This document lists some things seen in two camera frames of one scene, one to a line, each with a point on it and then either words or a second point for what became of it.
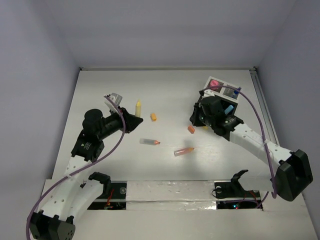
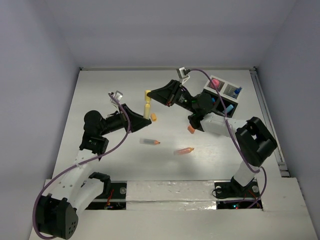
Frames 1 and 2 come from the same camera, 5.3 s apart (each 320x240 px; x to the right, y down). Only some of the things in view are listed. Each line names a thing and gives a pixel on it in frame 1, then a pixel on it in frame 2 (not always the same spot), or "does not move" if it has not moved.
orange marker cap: x=153 y=117 does not move
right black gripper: x=194 y=117 to x=168 y=94
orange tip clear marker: x=149 y=141 does not move
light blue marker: x=228 y=109 does not move
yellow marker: x=138 y=108 to x=147 y=107
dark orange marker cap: x=191 y=129 does not move
